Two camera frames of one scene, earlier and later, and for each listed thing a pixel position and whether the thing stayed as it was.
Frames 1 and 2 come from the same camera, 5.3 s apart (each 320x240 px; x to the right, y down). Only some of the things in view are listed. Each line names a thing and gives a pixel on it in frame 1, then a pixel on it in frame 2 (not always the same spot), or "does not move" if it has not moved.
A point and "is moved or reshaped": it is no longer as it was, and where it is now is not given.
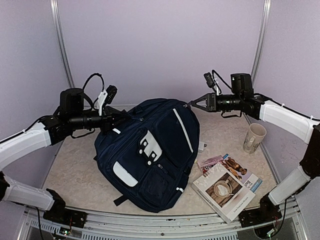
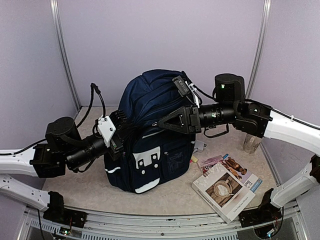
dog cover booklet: x=248 y=177 does not move
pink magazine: x=205 y=164 does not move
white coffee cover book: x=223 y=191 does not move
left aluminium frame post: x=54 y=5 does not move
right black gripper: x=212 y=101 to x=188 y=115
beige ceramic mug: x=255 y=134 does not move
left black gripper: x=107 y=121 to x=116 y=142
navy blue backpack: x=145 y=158 is moved or reshaped
